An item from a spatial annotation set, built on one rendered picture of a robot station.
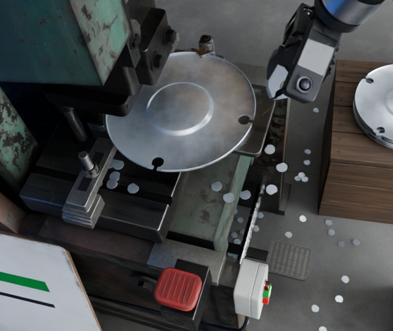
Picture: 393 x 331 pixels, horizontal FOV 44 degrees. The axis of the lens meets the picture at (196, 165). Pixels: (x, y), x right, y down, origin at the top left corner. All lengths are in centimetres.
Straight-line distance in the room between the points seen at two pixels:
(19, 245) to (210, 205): 44
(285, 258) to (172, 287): 70
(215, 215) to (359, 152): 58
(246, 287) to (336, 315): 69
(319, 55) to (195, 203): 42
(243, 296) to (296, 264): 54
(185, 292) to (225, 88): 40
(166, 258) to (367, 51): 148
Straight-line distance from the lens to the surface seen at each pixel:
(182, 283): 79
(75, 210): 92
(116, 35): 64
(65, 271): 116
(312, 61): 70
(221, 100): 94
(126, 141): 91
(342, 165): 142
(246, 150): 87
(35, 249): 113
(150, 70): 81
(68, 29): 57
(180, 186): 97
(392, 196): 156
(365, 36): 224
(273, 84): 80
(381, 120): 145
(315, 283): 160
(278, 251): 145
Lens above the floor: 150
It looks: 57 degrees down
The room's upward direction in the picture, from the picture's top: 11 degrees counter-clockwise
